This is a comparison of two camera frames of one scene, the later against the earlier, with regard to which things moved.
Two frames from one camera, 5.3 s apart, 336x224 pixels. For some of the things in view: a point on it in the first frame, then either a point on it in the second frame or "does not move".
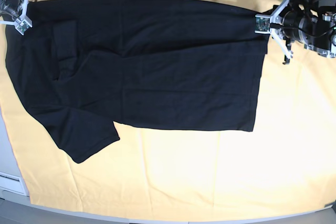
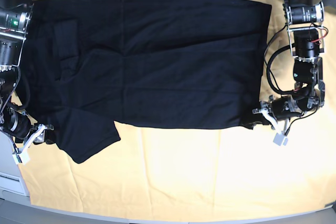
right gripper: x=296 y=26 to x=283 y=108
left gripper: x=11 y=2 to x=22 y=130
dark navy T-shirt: x=88 y=61 does not move
